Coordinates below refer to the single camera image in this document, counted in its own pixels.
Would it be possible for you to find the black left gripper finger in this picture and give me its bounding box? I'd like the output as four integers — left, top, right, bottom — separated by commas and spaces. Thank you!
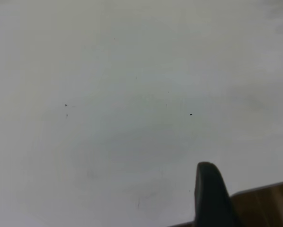
193, 161, 245, 227

